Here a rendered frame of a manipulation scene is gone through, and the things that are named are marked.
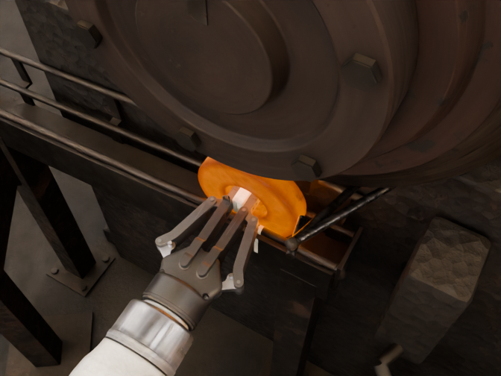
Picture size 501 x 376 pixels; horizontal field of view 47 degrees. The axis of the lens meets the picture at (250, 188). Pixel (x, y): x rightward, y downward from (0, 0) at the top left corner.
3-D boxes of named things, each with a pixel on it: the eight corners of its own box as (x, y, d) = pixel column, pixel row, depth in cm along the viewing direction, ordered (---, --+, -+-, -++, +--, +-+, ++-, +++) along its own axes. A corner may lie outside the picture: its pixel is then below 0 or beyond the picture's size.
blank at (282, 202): (200, 130, 76) (186, 148, 74) (305, 171, 70) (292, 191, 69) (218, 195, 89) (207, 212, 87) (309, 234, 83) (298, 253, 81)
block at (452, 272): (394, 285, 91) (435, 205, 71) (443, 309, 89) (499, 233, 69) (367, 342, 86) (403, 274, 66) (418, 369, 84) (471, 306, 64)
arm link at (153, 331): (176, 387, 68) (202, 344, 71) (164, 368, 60) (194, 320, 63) (114, 350, 71) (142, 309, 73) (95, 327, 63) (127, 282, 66)
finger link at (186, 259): (191, 280, 72) (181, 275, 73) (233, 211, 78) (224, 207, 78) (187, 268, 69) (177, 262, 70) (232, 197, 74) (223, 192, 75)
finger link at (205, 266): (193, 271, 69) (203, 277, 69) (241, 201, 74) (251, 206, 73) (196, 283, 72) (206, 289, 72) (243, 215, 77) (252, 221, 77)
